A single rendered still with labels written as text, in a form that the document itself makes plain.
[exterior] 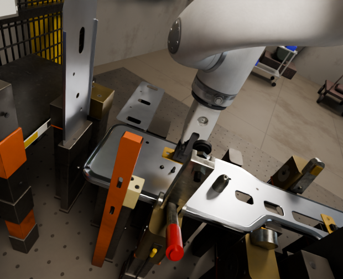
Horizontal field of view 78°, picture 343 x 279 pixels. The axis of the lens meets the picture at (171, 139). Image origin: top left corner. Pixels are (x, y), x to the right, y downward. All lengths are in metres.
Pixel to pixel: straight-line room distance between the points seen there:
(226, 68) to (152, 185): 0.30
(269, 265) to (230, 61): 0.35
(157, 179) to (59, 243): 0.37
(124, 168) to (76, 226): 0.46
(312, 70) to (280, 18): 7.59
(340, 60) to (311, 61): 0.69
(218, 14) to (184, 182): 0.22
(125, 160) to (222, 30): 0.21
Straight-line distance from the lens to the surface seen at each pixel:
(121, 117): 0.66
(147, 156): 0.56
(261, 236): 0.44
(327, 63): 7.84
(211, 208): 0.54
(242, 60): 0.36
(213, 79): 0.37
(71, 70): 0.47
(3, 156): 0.43
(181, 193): 0.36
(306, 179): 0.78
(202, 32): 0.28
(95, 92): 0.64
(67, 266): 0.73
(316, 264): 0.45
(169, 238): 0.30
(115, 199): 0.41
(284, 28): 0.26
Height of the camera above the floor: 1.40
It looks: 38 degrees down
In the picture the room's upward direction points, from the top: 24 degrees clockwise
